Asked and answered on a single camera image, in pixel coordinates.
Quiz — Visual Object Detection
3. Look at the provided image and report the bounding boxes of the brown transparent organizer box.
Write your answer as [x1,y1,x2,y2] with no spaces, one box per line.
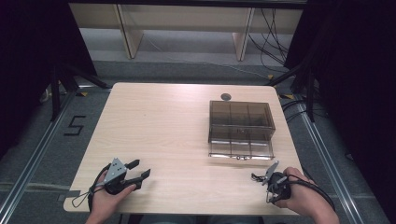
[207,100,276,145]

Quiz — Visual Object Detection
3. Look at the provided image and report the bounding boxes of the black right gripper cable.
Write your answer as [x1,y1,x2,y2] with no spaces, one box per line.
[284,174,337,213]

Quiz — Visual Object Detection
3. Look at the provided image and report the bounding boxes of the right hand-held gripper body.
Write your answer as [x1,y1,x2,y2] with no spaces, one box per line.
[262,160,292,205]

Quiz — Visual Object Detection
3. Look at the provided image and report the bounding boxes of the aluminium floor rail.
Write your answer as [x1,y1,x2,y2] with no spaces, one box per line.
[293,101,365,224]
[0,88,78,224]

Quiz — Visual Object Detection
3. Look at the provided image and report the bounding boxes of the person's right hand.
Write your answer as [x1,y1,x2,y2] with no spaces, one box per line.
[275,166,332,217]

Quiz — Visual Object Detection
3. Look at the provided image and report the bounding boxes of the black floor cables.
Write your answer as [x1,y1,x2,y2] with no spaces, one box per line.
[280,98,328,124]

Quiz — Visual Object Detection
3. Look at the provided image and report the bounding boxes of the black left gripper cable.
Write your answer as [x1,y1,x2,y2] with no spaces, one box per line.
[71,162,114,213]

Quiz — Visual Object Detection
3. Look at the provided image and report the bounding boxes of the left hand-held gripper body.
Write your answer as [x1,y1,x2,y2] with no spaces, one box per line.
[98,157,138,196]

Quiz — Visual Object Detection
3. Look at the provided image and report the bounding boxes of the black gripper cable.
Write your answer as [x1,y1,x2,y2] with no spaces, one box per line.
[71,162,114,213]
[284,174,337,213]

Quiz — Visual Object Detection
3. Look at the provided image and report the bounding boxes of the clear divided box drawer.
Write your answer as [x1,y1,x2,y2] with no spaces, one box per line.
[207,138,276,161]

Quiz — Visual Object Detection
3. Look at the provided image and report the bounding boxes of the black metal stand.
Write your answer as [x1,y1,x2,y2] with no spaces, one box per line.
[49,61,112,123]
[263,61,318,123]

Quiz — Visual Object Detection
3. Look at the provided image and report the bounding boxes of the bundle of black cables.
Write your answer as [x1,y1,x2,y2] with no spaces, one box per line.
[247,7,290,74]

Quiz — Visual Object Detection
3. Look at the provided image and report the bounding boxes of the beige wooden desk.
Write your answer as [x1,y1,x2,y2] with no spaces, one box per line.
[68,2,304,63]

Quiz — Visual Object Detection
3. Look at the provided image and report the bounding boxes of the person's left hand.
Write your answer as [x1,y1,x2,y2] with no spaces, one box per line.
[88,170,137,217]

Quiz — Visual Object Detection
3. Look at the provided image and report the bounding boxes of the black curtain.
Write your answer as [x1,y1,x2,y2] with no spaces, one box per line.
[0,0,98,160]
[283,0,396,222]

